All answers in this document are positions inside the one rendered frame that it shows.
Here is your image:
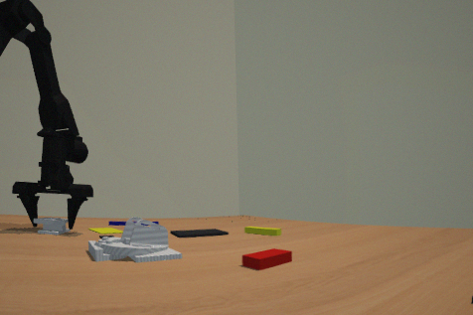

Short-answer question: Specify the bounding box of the blue flat bar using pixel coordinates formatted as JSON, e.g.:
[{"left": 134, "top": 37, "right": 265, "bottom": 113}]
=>
[{"left": 109, "top": 221, "right": 158, "bottom": 226}]

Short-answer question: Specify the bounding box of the red rectangular block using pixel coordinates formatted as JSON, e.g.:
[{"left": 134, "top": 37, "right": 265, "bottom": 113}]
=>
[{"left": 242, "top": 248, "right": 292, "bottom": 270}]

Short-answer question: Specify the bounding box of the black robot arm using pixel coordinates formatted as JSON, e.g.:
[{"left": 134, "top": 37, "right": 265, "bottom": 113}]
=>
[{"left": 0, "top": 0, "right": 88, "bottom": 164}]

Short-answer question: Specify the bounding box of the yellow-green flat bar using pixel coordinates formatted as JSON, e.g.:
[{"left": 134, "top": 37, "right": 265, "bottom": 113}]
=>
[{"left": 245, "top": 227, "right": 282, "bottom": 236}]

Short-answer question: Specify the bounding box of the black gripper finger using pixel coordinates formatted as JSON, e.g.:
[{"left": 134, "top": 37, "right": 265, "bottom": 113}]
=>
[
  {"left": 67, "top": 198, "right": 88, "bottom": 230},
  {"left": 17, "top": 196, "right": 40, "bottom": 227}
]

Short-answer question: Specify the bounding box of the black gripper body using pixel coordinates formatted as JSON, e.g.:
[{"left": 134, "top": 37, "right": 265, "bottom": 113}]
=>
[{"left": 12, "top": 157, "right": 93, "bottom": 199}]

